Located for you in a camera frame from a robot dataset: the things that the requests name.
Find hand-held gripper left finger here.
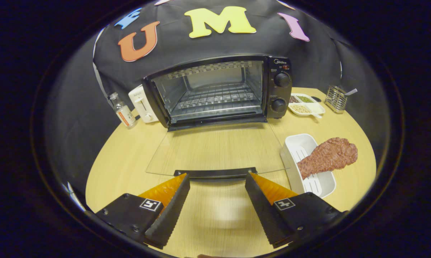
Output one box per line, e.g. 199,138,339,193
95,173,191,250

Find white rectangular tray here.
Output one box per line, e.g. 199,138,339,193
280,134,336,199

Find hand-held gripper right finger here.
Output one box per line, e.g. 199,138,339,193
245,171,345,249

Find white divided dish with beans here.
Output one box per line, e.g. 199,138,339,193
288,93,326,117

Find small glass bottle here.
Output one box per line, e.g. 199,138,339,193
109,92,137,129

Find white toaster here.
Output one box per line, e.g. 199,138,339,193
128,85,159,124

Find red raw steak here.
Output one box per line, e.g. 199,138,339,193
296,137,358,180

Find black toaster oven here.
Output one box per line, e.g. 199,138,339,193
143,54,293,179

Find black backdrop cloth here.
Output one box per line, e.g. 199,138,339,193
45,0,384,194

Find metal wire utensil holder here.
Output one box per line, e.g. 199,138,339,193
325,85,348,114

